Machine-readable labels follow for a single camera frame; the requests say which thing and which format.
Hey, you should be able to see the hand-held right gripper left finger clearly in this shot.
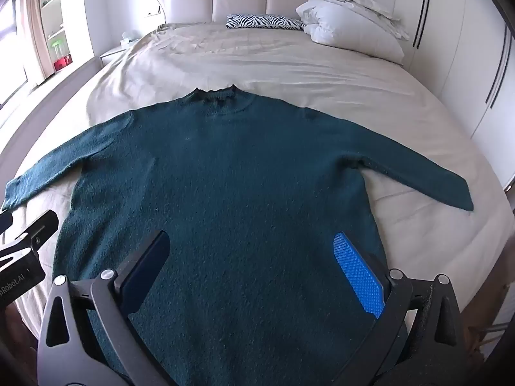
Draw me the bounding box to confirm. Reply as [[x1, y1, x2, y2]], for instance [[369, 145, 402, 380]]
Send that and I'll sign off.
[[36, 231, 170, 386]]

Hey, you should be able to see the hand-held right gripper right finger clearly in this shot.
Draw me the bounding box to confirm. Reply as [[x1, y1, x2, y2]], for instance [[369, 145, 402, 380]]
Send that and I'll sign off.
[[333, 232, 473, 386]]

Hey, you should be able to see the teal knit sweater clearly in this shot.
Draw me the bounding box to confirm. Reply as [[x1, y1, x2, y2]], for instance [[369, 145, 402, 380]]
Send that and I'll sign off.
[[2, 84, 474, 386]]

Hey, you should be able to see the white low ledge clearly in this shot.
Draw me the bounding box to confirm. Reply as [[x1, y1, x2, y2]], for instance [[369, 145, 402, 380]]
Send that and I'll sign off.
[[0, 54, 102, 147]]

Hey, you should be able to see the white nightstand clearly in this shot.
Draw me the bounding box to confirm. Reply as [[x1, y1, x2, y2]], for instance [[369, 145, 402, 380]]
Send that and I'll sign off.
[[100, 44, 134, 66]]

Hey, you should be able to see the beige curtain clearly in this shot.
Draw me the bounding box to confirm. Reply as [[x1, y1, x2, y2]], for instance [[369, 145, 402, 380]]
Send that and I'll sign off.
[[16, 0, 54, 86]]

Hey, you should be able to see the bed with beige sheet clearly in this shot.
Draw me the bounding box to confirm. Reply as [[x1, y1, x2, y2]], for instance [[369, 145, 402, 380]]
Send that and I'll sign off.
[[0, 22, 515, 330]]

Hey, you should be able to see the white pillow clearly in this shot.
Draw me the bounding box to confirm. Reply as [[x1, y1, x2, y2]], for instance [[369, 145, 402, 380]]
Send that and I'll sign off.
[[295, 0, 411, 65]]

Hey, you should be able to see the zebra print pillow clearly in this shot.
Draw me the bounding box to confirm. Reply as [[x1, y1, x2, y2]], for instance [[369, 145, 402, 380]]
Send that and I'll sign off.
[[225, 14, 306, 32]]

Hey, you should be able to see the white wall shelf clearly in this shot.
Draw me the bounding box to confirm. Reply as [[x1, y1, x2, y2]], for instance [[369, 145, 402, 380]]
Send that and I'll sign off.
[[40, 0, 96, 75]]

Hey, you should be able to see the black wardrobe handle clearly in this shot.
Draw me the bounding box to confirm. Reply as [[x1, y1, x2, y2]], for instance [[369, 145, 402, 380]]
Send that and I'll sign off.
[[416, 0, 434, 47], [485, 24, 507, 104], [490, 42, 512, 108], [412, 0, 429, 45]]

